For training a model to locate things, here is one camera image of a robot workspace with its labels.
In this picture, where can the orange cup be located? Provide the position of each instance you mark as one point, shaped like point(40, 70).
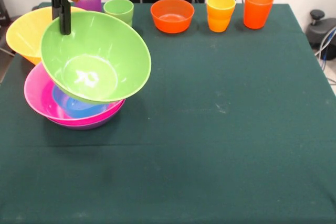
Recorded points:
point(257, 11)

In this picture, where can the large yellow bowl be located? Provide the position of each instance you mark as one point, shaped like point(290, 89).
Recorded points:
point(26, 32)

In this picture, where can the green bowl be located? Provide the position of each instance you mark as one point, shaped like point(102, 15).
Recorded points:
point(118, 51)

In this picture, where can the large pink bowl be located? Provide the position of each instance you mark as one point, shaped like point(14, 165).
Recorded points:
point(36, 95)

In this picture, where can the dark green tablecloth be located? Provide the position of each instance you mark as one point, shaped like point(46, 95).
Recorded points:
point(210, 142)

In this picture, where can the purple bowl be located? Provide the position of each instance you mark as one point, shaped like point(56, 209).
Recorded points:
point(86, 127)

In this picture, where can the orange bowl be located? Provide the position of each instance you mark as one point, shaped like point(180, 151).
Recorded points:
point(170, 24)

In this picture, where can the yellow-orange cup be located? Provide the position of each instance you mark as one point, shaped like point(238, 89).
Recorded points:
point(219, 19)

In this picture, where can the dark grey equipment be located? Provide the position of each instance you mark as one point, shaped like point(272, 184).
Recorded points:
point(3, 14)

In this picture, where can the green cup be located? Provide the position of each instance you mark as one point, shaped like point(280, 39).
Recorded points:
point(119, 9)

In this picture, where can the purple cup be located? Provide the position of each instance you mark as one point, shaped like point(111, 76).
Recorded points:
point(90, 3)

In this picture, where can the blue bowl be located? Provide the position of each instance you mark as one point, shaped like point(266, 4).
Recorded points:
point(76, 110)

